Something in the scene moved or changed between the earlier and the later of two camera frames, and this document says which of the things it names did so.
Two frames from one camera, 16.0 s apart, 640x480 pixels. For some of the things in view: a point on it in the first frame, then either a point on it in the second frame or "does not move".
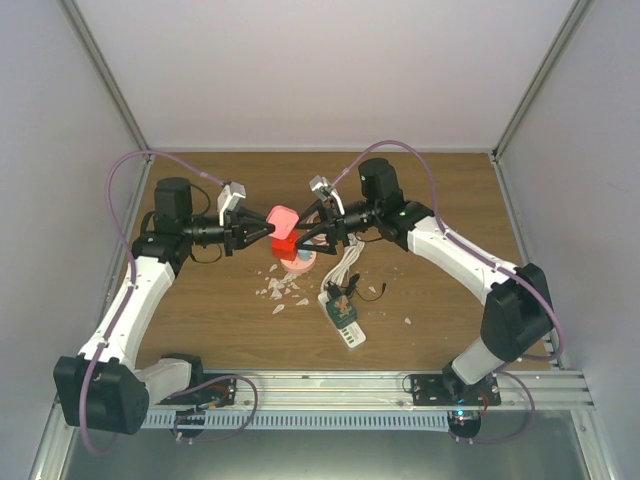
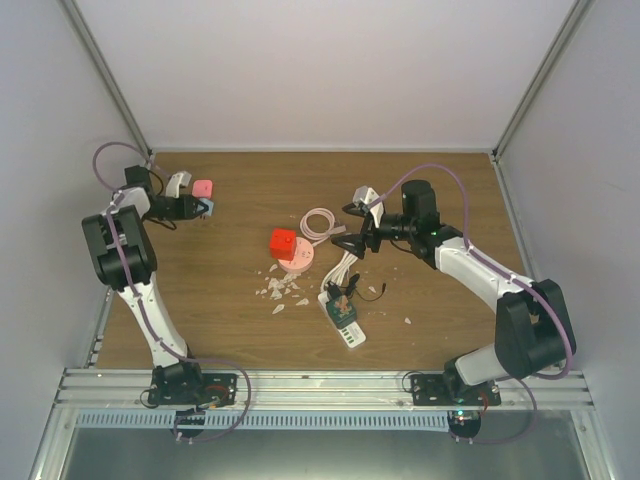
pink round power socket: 299,266 does not move
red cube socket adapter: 284,248 does not move
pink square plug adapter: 284,220 -> 202,188
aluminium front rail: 289,391 does not move
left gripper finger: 252,237 -> 198,213
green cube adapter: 342,311 does not move
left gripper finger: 252,221 -> 205,206
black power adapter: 334,291 does not move
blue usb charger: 304,255 -> 209,204
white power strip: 352,335 does not move
